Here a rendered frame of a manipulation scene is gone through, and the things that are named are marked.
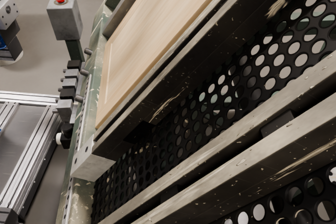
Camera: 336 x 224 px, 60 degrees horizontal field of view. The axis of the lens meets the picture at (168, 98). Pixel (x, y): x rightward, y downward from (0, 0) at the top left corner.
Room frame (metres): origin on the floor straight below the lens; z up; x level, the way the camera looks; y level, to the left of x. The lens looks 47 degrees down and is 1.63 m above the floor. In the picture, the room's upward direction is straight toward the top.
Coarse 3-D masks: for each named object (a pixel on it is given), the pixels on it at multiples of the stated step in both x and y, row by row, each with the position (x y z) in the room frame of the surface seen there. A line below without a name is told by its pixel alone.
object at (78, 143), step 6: (90, 78) 0.78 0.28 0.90; (84, 96) 0.70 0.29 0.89; (84, 102) 0.66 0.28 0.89; (84, 108) 0.63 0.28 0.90; (84, 114) 0.61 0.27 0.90; (78, 126) 0.57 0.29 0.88; (78, 132) 0.54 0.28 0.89; (78, 138) 0.51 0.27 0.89; (78, 144) 0.49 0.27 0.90; (72, 180) 0.37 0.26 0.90; (72, 186) 0.36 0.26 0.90; (72, 192) 0.34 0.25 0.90; (66, 198) 0.33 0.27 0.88; (66, 204) 0.31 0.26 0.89; (66, 210) 0.29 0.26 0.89; (66, 216) 0.28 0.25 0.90; (66, 222) 0.26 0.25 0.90
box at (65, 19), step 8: (64, 0) 1.29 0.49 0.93; (72, 0) 1.29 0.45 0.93; (48, 8) 1.22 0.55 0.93; (56, 8) 1.22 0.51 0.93; (64, 8) 1.22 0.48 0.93; (72, 8) 1.23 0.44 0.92; (48, 16) 1.22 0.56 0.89; (56, 16) 1.21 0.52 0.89; (64, 16) 1.22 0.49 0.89; (72, 16) 1.22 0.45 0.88; (80, 16) 1.33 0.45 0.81; (56, 24) 1.21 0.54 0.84; (64, 24) 1.22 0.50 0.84; (72, 24) 1.22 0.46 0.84; (80, 24) 1.30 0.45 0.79; (56, 32) 1.21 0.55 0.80; (64, 32) 1.22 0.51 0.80; (72, 32) 1.22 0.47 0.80; (80, 32) 1.26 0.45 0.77
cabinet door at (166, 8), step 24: (144, 0) 0.93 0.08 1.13; (168, 0) 0.75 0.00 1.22; (192, 0) 0.63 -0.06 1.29; (120, 24) 0.98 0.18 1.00; (144, 24) 0.78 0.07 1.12; (168, 24) 0.65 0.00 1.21; (120, 48) 0.82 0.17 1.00; (144, 48) 0.67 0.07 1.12; (168, 48) 0.57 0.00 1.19; (120, 72) 0.69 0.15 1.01; (144, 72) 0.57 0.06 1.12; (120, 96) 0.57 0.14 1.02; (96, 120) 0.58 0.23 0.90
